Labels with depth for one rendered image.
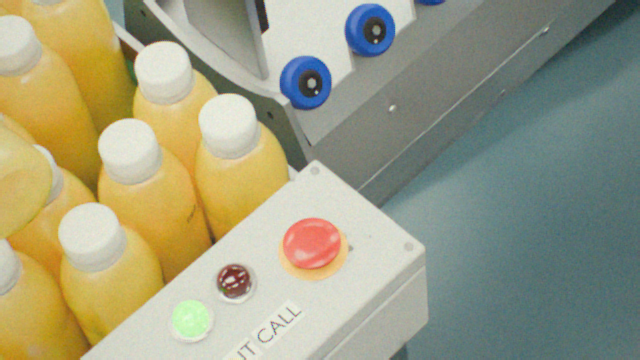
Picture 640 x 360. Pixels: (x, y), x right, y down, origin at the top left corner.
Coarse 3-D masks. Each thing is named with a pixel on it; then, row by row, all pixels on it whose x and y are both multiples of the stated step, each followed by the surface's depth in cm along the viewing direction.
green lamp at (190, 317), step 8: (184, 304) 74; (192, 304) 74; (200, 304) 74; (176, 312) 74; (184, 312) 74; (192, 312) 74; (200, 312) 74; (176, 320) 74; (184, 320) 74; (192, 320) 74; (200, 320) 74; (208, 320) 74; (176, 328) 74; (184, 328) 74; (192, 328) 74; (200, 328) 74
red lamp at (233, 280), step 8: (232, 264) 76; (240, 264) 76; (224, 272) 75; (232, 272) 75; (240, 272) 75; (248, 272) 75; (216, 280) 75; (224, 280) 75; (232, 280) 75; (240, 280) 75; (248, 280) 75; (224, 288) 75; (232, 288) 75; (240, 288) 75; (248, 288) 75; (232, 296) 75
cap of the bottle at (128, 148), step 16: (112, 128) 85; (128, 128) 85; (144, 128) 84; (112, 144) 84; (128, 144) 84; (144, 144) 84; (112, 160) 83; (128, 160) 83; (144, 160) 83; (128, 176) 84
